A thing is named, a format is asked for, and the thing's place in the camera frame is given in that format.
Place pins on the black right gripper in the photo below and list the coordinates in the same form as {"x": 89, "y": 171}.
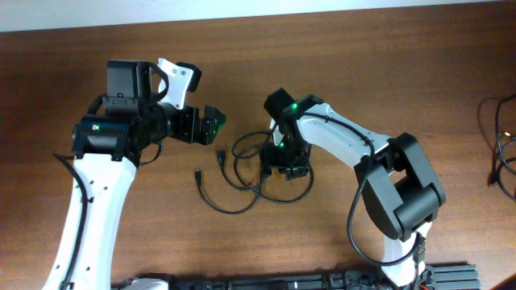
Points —
{"x": 270, "y": 159}

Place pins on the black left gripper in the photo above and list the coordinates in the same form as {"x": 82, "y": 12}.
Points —
{"x": 208, "y": 130}

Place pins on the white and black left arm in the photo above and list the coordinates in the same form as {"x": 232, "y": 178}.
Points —
{"x": 144, "y": 104}

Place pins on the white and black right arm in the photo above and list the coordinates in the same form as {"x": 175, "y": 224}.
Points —
{"x": 399, "y": 187}

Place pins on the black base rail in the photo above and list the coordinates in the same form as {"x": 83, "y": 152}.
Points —
{"x": 459, "y": 276}

